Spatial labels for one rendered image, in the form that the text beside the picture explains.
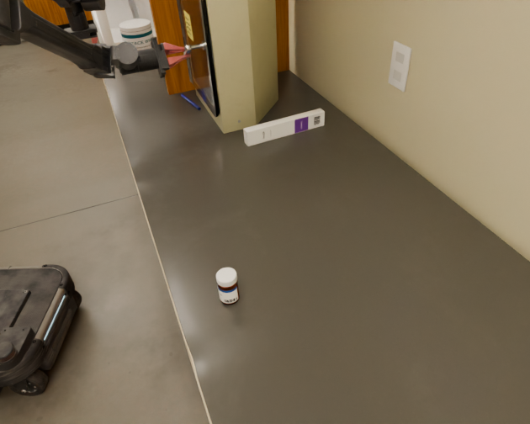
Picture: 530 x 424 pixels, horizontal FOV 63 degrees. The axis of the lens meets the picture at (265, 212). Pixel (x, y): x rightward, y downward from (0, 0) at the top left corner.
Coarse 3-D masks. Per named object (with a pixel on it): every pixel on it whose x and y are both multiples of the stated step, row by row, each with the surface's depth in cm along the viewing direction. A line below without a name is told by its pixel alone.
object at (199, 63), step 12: (180, 0) 133; (192, 0) 118; (192, 12) 122; (204, 12) 112; (192, 24) 127; (204, 24) 114; (204, 36) 116; (204, 48) 120; (192, 60) 141; (204, 60) 124; (192, 72) 147; (204, 72) 129; (204, 84) 133; (204, 96) 138; (216, 108) 129
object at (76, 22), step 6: (78, 12) 138; (84, 12) 140; (72, 18) 138; (78, 18) 138; (84, 18) 140; (72, 24) 140; (78, 24) 140; (84, 24) 141; (90, 24) 145; (66, 30) 142; (72, 30) 141; (78, 30) 141; (84, 30) 141; (90, 30) 141; (96, 30) 142
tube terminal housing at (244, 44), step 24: (216, 0) 111; (240, 0) 113; (264, 0) 123; (216, 24) 114; (240, 24) 117; (264, 24) 127; (216, 48) 118; (240, 48) 120; (264, 48) 130; (216, 72) 122; (240, 72) 125; (264, 72) 134; (240, 96) 129; (264, 96) 138; (216, 120) 138; (240, 120) 134
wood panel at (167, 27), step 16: (160, 0) 139; (176, 0) 141; (288, 0) 155; (160, 16) 142; (176, 16) 144; (288, 16) 159; (160, 32) 145; (176, 32) 147; (288, 32) 162; (288, 48) 166; (288, 64) 170; (176, 80) 156
